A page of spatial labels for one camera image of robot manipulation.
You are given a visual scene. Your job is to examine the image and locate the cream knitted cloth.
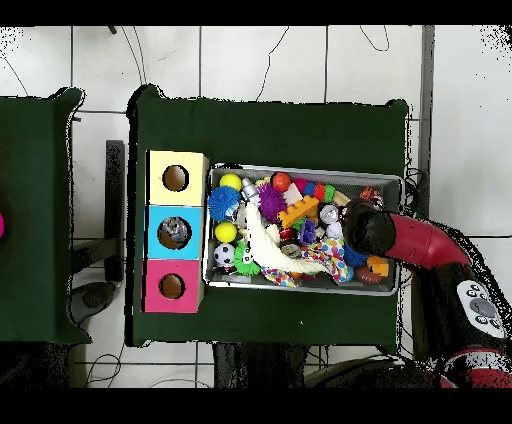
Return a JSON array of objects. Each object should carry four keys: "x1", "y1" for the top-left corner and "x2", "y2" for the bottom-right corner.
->
[{"x1": 242, "y1": 199, "x2": 331, "y2": 273}]

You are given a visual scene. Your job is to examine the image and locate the orange toy building block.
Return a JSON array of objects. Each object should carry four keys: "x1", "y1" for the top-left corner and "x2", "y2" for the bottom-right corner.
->
[
  {"x1": 277, "y1": 195, "x2": 321, "y2": 230},
  {"x1": 366, "y1": 255, "x2": 391, "y2": 278}
]

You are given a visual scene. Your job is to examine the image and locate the colourful patterned cloth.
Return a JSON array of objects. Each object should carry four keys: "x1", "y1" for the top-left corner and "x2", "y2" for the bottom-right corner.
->
[{"x1": 262, "y1": 237, "x2": 355, "y2": 288}]

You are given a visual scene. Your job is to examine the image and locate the shallow clear mesh bin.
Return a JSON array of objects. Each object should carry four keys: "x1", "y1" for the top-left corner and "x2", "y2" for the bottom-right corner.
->
[{"x1": 203, "y1": 163, "x2": 405, "y2": 296}]

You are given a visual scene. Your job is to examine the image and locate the wooden box with three holes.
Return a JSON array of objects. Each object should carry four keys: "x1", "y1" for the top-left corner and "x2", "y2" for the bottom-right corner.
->
[{"x1": 143, "y1": 149, "x2": 211, "y2": 315}]

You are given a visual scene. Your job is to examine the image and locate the purple spiky ball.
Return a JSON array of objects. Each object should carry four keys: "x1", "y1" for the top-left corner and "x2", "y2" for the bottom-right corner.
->
[{"x1": 257, "y1": 183, "x2": 288, "y2": 224}]

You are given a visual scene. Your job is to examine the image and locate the large blue spiky ball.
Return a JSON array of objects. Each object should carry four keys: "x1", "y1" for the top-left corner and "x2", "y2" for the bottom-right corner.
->
[{"x1": 207, "y1": 184, "x2": 242, "y2": 223}]

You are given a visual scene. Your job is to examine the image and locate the yellow ball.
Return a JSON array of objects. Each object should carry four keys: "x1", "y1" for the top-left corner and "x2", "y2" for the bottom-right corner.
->
[
  {"x1": 219, "y1": 171, "x2": 243, "y2": 191},
  {"x1": 214, "y1": 220, "x2": 239, "y2": 244}
]

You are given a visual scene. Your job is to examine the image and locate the orange ball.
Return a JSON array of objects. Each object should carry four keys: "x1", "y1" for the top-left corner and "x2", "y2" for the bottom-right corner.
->
[{"x1": 271, "y1": 171, "x2": 293, "y2": 193}]

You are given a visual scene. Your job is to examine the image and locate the small soccer ball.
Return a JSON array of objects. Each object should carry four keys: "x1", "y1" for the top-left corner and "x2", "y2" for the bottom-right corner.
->
[{"x1": 212, "y1": 241, "x2": 237, "y2": 267}]

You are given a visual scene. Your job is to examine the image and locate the purple toy building block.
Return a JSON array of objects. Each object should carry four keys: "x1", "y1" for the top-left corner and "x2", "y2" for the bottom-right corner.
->
[{"x1": 299, "y1": 219, "x2": 318, "y2": 246}]

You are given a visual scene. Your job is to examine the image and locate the dark green table cloth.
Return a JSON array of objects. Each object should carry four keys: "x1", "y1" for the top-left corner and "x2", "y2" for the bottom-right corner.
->
[
  {"x1": 0, "y1": 86, "x2": 93, "y2": 347},
  {"x1": 126, "y1": 83, "x2": 411, "y2": 353}
]

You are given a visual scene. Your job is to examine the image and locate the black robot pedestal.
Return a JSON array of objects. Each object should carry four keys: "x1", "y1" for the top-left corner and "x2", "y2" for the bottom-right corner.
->
[{"x1": 211, "y1": 342, "x2": 309, "y2": 389}]

